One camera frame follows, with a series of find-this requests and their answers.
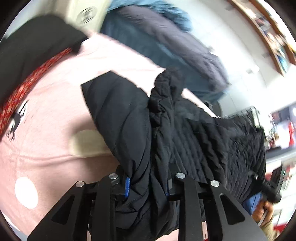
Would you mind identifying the black quilted jacket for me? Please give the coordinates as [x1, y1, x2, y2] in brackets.
[80, 68, 266, 241]

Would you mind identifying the black cloth with red trim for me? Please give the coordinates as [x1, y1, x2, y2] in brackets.
[0, 15, 88, 139]

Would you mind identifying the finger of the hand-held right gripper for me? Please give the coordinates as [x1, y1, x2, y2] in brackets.
[249, 170, 266, 187]

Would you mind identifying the blue cloth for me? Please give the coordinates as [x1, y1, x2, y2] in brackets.
[99, 0, 228, 103]

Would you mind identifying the person's right hand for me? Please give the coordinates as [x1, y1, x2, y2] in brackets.
[252, 200, 275, 227]

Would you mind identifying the pink polka-dot blanket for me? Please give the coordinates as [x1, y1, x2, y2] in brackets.
[0, 32, 222, 241]

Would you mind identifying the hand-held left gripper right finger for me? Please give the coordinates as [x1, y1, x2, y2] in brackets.
[165, 171, 269, 241]

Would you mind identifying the dark grey puffer jacket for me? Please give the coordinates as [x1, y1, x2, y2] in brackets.
[120, 5, 230, 93]

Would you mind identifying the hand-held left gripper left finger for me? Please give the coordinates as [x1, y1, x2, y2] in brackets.
[27, 173, 133, 241]

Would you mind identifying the wooden wall shelf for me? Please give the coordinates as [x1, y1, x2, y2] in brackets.
[228, 0, 296, 76]

